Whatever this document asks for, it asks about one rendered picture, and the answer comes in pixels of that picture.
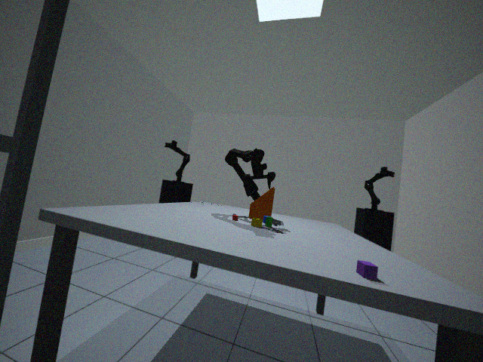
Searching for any purple cube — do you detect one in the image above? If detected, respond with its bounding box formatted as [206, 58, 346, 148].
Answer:
[356, 260, 378, 280]

